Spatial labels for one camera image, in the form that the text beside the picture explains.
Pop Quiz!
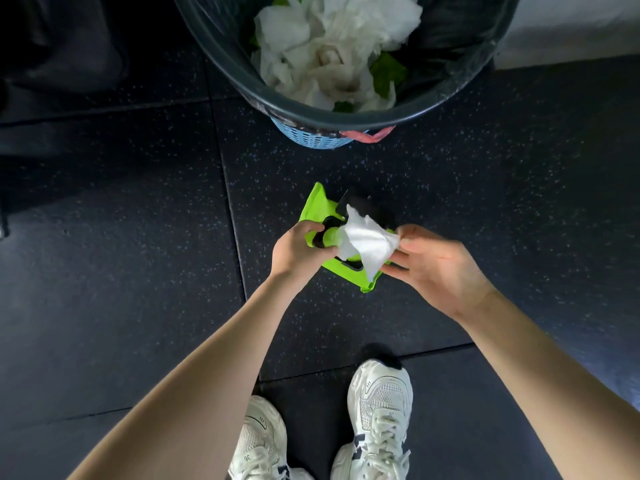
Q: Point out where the person's right hand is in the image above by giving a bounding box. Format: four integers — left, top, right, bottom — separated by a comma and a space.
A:
381, 224, 496, 323

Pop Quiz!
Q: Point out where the person's left hand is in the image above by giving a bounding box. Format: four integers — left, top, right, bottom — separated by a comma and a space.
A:
269, 220, 339, 295

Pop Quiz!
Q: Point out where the green wet wipes pack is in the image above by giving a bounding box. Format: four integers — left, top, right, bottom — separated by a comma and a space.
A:
299, 182, 401, 295

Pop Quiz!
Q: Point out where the white wet wipe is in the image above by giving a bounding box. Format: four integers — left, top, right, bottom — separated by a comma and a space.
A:
337, 204, 401, 285

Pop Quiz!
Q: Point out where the person's right forearm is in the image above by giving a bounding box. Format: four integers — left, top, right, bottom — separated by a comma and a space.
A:
459, 289, 640, 480

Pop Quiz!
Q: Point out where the person's left forearm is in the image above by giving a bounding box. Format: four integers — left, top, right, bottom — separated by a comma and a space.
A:
67, 274, 301, 480

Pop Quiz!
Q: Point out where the person's right white sneaker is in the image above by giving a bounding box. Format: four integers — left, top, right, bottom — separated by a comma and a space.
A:
329, 358, 415, 480

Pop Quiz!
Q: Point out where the person's white sneaker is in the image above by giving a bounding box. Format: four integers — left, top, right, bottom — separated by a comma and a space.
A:
329, 358, 415, 480
227, 394, 316, 480

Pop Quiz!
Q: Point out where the person's left white sneaker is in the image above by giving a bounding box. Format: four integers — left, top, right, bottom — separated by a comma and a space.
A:
227, 394, 316, 480

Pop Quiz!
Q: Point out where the blue plastic trash basket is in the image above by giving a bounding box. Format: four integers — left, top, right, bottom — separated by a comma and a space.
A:
269, 117, 369, 151

